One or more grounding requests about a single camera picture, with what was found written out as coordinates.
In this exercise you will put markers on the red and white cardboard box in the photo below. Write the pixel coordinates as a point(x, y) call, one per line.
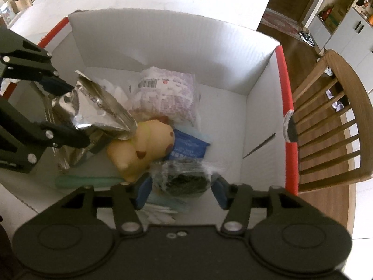
point(174, 40)

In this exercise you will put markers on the wooden chair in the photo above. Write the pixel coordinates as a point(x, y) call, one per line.
point(358, 108)
point(23, 4)

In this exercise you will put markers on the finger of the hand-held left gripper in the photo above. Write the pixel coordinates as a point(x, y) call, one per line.
point(72, 138)
point(56, 86)

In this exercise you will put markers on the silver foil bag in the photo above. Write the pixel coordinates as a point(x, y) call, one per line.
point(96, 108)

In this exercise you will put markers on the pair of white slippers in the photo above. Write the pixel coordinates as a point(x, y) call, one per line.
point(335, 100)

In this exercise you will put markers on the pair of shoes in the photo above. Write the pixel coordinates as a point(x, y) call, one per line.
point(307, 38)

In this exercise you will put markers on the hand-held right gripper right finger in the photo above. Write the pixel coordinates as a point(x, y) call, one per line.
point(220, 192)

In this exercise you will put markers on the purple patterned packet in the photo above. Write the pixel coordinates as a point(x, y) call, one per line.
point(169, 93)

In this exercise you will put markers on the white display cabinet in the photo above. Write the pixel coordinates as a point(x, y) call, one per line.
point(343, 20)

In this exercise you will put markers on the clear bag of black pieces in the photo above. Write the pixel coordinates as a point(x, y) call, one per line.
point(183, 180)

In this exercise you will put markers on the yellow plush toy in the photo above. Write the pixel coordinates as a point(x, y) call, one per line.
point(140, 148)

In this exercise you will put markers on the patterned rug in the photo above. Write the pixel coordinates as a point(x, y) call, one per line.
point(279, 20)

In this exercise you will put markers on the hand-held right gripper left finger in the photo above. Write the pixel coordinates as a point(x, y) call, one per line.
point(144, 191)

